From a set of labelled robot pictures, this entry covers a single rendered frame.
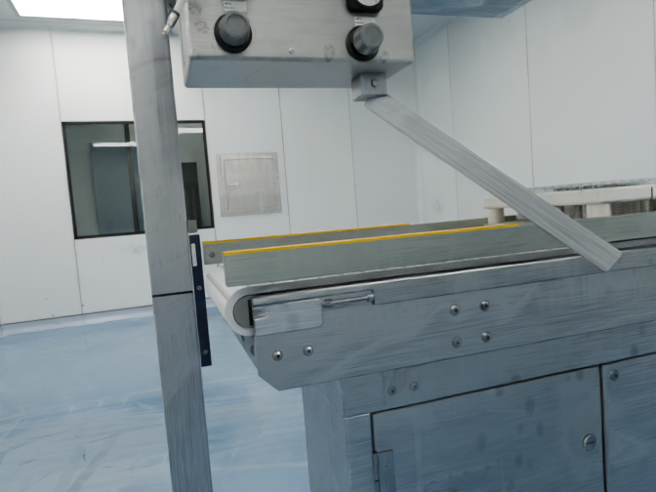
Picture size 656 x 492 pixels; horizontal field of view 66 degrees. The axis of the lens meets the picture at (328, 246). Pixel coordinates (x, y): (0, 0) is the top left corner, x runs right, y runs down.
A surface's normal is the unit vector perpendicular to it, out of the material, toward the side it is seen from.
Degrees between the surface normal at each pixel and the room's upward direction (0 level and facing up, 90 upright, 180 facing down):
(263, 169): 90
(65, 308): 90
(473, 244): 90
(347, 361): 90
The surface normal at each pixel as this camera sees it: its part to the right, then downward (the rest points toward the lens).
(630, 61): -0.94, 0.10
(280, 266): 0.31, 0.04
